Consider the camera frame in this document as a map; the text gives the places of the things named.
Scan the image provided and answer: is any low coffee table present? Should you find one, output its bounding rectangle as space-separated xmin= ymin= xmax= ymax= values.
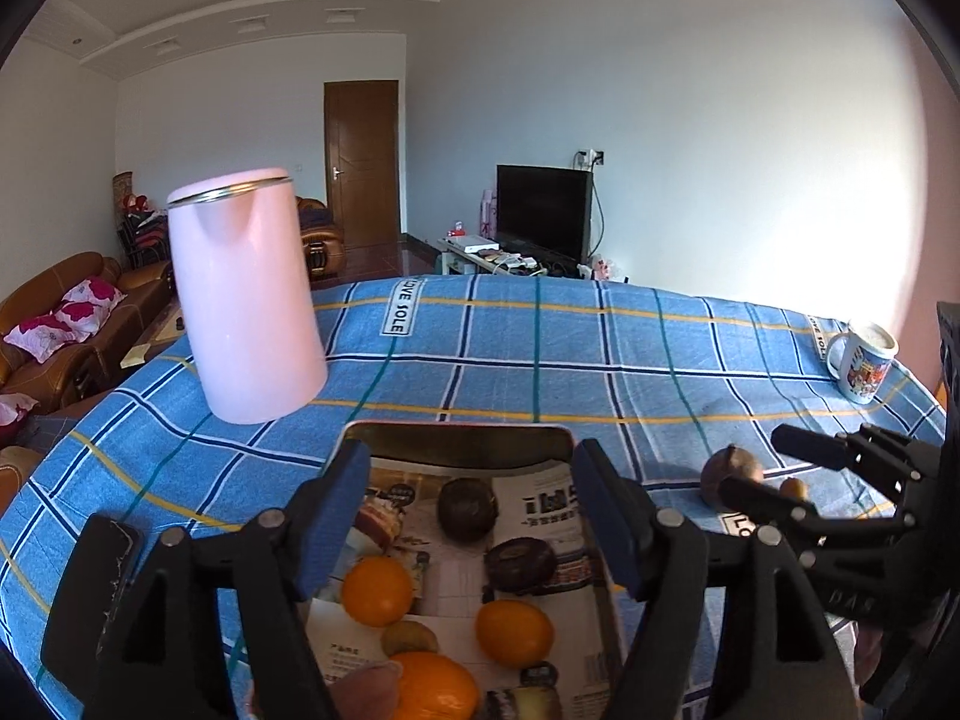
xmin=120 ymin=300 xmax=185 ymax=368

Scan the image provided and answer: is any blue checked tablecloth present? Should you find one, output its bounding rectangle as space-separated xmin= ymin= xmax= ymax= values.
xmin=0 ymin=274 xmax=947 ymax=720

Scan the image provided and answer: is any pink floral pillow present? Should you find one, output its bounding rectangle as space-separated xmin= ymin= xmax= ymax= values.
xmin=60 ymin=277 xmax=127 ymax=332
xmin=4 ymin=311 xmax=83 ymax=362

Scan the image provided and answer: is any brown round fruit with stem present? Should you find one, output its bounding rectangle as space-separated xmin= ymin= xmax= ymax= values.
xmin=700 ymin=445 xmax=766 ymax=509

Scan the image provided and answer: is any printed paper leaflet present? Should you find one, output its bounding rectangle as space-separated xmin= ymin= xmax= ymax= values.
xmin=307 ymin=461 xmax=601 ymax=720

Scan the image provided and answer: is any white television stand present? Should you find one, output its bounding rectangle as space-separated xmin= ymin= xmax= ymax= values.
xmin=437 ymin=236 xmax=586 ymax=278

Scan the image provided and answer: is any dark brown room door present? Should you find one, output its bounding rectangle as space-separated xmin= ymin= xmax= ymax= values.
xmin=324 ymin=80 xmax=400 ymax=250

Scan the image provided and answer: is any brown leather sofa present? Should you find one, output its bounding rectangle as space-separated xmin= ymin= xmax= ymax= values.
xmin=0 ymin=252 xmax=173 ymax=413

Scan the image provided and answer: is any brown leather armchair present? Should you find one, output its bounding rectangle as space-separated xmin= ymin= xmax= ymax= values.
xmin=296 ymin=196 xmax=347 ymax=282

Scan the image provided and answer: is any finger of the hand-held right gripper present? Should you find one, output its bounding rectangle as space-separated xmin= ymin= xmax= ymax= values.
xmin=772 ymin=424 xmax=938 ymax=500
xmin=718 ymin=478 xmax=908 ymax=571

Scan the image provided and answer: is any orange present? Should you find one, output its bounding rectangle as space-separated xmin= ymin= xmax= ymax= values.
xmin=341 ymin=556 xmax=415 ymax=627
xmin=386 ymin=651 xmax=481 ymax=720
xmin=475 ymin=598 xmax=556 ymax=667

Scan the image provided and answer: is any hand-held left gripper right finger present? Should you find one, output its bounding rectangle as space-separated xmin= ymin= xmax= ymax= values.
xmin=574 ymin=439 xmax=856 ymax=720

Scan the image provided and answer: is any pink electric kettle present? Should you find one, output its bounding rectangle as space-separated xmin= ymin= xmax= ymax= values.
xmin=166 ymin=166 xmax=329 ymax=425

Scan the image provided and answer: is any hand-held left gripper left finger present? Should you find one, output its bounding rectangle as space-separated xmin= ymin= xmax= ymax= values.
xmin=86 ymin=439 xmax=372 ymax=720

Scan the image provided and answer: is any black chair with clothes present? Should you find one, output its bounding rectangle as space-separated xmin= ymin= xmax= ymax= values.
xmin=116 ymin=195 xmax=172 ymax=267

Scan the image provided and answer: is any white printed mug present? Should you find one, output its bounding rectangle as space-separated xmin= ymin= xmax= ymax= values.
xmin=825 ymin=321 xmax=899 ymax=404

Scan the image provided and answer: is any dark round fruit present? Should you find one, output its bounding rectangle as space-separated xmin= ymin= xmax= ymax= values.
xmin=484 ymin=537 xmax=560 ymax=595
xmin=437 ymin=478 xmax=500 ymax=542

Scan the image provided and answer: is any small tan fruit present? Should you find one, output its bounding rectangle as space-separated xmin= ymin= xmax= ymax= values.
xmin=381 ymin=619 xmax=441 ymax=657

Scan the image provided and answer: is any black television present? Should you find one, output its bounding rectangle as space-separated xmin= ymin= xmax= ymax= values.
xmin=496 ymin=163 xmax=593 ymax=265

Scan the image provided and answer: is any metal tin box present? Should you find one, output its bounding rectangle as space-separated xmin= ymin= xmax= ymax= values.
xmin=296 ymin=420 xmax=627 ymax=720

